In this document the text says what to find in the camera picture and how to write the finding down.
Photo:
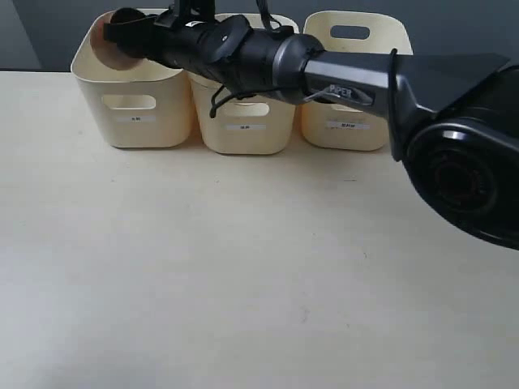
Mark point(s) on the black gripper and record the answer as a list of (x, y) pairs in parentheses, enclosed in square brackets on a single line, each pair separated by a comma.
[(209, 49)]

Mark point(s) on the brown wooden cup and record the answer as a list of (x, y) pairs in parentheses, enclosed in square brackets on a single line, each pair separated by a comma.
[(117, 56)]

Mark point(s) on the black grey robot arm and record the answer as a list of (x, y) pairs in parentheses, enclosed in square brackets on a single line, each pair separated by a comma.
[(452, 120)]

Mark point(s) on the left cream plastic bin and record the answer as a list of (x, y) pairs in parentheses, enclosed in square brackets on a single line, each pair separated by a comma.
[(146, 106)]

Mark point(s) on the cream plastic bin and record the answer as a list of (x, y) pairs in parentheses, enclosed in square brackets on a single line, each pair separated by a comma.
[(146, 106), (254, 126), (340, 127)]

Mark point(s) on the middle cream plastic bin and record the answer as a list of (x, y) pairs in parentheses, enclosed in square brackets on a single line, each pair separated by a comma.
[(254, 126)]

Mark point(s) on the right cream plastic bin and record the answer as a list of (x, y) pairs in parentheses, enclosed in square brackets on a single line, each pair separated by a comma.
[(340, 127)]

